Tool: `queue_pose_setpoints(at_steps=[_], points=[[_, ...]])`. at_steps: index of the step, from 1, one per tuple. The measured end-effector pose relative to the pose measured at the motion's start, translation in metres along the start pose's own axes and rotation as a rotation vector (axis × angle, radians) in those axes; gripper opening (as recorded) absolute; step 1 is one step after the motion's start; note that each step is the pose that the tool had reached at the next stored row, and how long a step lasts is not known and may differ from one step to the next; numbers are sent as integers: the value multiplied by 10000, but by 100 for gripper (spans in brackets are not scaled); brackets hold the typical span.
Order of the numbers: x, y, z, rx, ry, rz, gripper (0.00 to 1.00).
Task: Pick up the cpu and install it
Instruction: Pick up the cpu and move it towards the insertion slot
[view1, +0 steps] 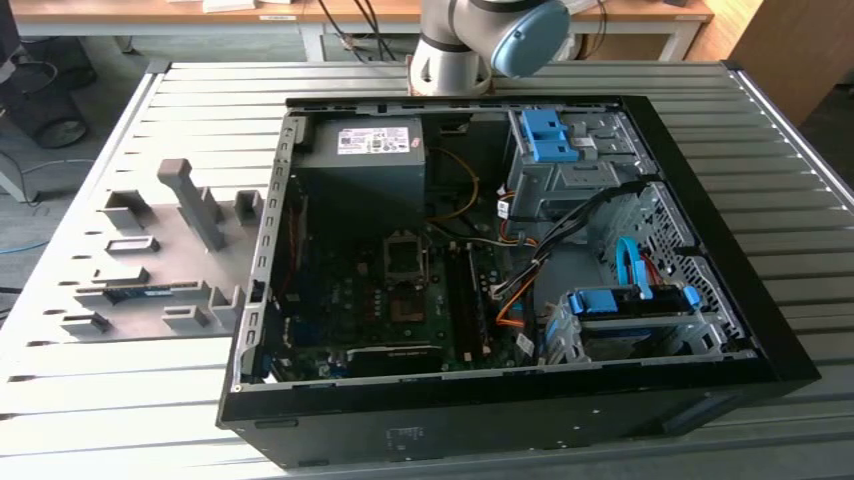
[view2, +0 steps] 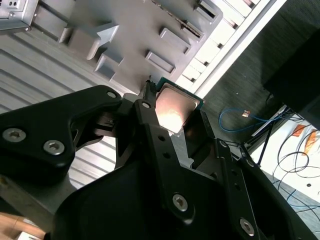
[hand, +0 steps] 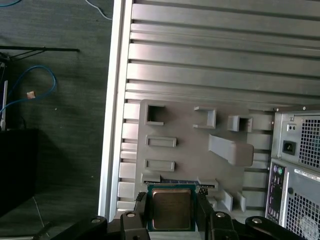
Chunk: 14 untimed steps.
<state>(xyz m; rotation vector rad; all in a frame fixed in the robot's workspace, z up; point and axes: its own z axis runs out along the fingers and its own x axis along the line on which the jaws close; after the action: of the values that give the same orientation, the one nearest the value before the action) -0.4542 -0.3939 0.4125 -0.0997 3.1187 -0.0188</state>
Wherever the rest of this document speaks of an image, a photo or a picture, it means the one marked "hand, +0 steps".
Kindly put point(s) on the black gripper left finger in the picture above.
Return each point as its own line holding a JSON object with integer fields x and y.
{"x": 132, "y": 227}

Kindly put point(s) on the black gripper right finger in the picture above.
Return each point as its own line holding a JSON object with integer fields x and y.
{"x": 220, "y": 227}

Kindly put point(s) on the silver topped CPU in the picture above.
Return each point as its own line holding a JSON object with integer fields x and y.
{"x": 171, "y": 208}

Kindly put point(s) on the RAM stick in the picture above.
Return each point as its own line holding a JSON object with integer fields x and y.
{"x": 175, "y": 181}

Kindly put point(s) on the grey parts rack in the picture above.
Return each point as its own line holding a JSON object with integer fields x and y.
{"x": 190, "y": 155}

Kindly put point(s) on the black PC case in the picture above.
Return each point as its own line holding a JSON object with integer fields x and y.
{"x": 305, "y": 187}

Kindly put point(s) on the grey power supply unit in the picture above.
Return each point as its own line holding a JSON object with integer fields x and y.
{"x": 291, "y": 136}

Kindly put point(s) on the black box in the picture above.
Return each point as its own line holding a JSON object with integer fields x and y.
{"x": 17, "y": 170}

